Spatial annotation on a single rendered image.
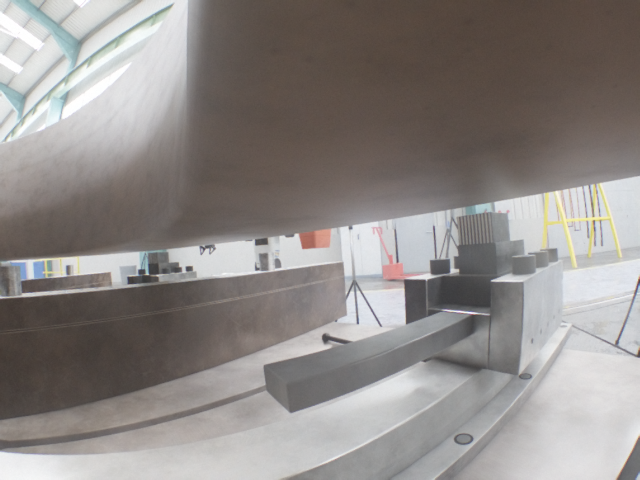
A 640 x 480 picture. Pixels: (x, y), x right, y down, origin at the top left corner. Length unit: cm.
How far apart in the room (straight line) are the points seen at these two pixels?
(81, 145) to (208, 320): 129
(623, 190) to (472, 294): 1095
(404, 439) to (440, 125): 50
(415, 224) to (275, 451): 776
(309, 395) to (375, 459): 17
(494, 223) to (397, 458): 60
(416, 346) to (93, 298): 95
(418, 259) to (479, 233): 727
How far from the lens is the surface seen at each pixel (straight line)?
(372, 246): 754
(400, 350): 53
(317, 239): 179
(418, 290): 81
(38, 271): 1056
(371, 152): 23
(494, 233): 81
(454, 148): 25
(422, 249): 807
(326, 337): 149
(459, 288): 82
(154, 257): 227
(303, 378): 43
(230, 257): 936
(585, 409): 91
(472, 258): 83
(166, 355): 119
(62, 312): 106
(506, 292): 68
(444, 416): 64
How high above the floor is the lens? 77
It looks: 2 degrees up
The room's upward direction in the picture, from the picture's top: 4 degrees counter-clockwise
